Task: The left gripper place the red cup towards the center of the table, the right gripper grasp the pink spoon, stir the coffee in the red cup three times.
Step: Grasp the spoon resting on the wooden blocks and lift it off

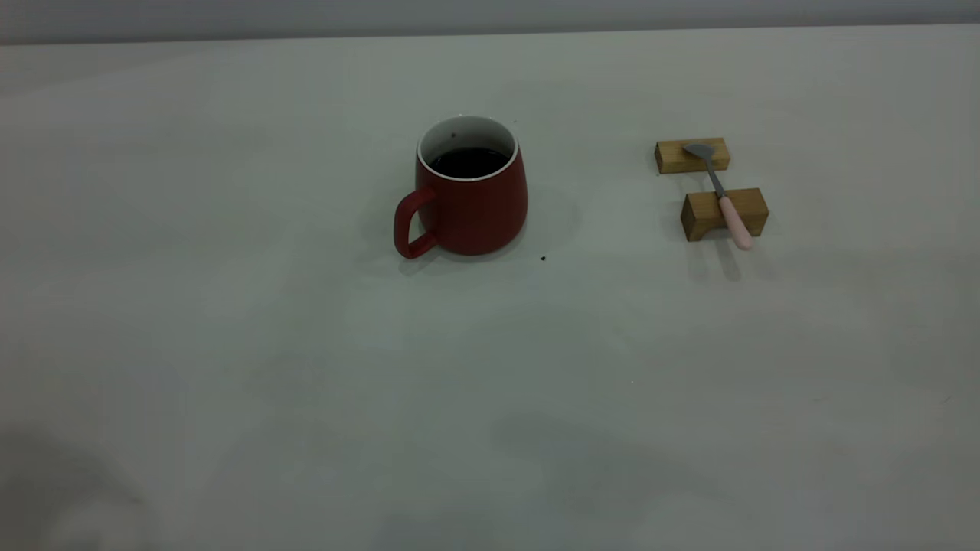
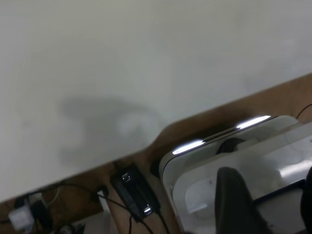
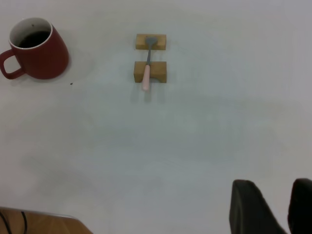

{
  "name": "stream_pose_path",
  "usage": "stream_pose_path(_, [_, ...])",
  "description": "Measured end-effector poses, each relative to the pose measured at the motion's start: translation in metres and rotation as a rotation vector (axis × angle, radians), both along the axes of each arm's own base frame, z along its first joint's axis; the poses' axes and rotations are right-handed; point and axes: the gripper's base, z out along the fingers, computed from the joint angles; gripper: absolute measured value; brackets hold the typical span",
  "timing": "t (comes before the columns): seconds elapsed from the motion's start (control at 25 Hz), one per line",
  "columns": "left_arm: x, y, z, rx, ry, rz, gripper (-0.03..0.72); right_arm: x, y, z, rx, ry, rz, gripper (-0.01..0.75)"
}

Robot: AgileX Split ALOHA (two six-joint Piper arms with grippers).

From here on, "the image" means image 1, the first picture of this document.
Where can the dark red ceramic mug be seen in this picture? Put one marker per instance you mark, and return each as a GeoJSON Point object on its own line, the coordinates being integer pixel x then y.
{"type": "Point", "coordinates": [475, 214]}

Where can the arch-shaped wooden block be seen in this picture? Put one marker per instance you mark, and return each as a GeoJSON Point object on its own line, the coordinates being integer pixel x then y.
{"type": "Point", "coordinates": [700, 210]}

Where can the flat rectangular wooden block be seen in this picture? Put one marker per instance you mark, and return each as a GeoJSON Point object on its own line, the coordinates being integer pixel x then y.
{"type": "Point", "coordinates": [677, 158]}

